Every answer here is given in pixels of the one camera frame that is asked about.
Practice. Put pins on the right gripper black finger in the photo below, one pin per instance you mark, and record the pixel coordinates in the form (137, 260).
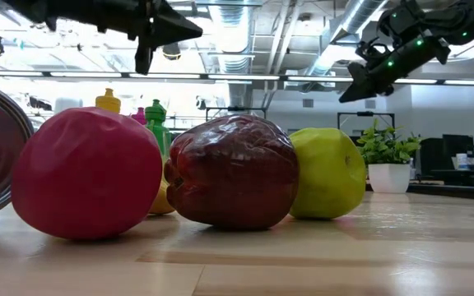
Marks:
(366, 88)
(356, 78)

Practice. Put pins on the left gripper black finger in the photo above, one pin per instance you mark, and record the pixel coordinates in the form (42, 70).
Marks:
(171, 35)
(171, 16)

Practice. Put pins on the yellow plastic squeeze bottle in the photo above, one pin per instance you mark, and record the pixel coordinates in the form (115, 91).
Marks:
(108, 100)

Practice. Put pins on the pink plastic squeeze bottle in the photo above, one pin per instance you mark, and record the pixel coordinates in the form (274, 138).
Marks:
(139, 116)

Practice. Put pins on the green plastic squeeze bottle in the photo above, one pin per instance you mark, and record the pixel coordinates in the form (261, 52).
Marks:
(156, 123)

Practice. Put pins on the green toy apple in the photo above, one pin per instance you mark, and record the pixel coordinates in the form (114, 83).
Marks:
(329, 172)

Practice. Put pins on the dark red toy apple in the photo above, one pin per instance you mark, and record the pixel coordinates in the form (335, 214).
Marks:
(233, 172)

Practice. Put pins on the yellow toy pear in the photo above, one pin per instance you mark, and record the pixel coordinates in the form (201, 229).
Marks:
(161, 201)

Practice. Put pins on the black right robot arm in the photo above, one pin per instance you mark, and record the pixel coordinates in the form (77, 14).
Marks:
(467, 16)

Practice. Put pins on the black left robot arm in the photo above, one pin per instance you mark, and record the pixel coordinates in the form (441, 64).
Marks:
(76, 12)

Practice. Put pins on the green plant in white pot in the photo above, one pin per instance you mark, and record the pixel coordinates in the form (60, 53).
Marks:
(387, 156)

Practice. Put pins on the overhead beam with light strips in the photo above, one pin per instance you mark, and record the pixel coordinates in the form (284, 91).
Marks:
(241, 77)

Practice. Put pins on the black background monitor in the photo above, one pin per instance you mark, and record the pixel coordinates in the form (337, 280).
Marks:
(459, 144)

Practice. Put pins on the white cup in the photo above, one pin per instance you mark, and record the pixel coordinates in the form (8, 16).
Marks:
(462, 161)

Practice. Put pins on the black background desk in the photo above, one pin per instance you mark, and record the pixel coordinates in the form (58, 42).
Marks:
(455, 185)

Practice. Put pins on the grey wall vent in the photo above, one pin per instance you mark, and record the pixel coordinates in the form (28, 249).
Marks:
(308, 103)
(371, 104)

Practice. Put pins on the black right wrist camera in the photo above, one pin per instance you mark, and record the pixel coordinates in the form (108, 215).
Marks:
(368, 51)

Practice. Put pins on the large silver ceiling duct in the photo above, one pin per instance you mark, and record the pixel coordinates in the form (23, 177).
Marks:
(344, 20)

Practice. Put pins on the corrugated silver ceiling duct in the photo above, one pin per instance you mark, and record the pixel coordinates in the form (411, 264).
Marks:
(233, 24)

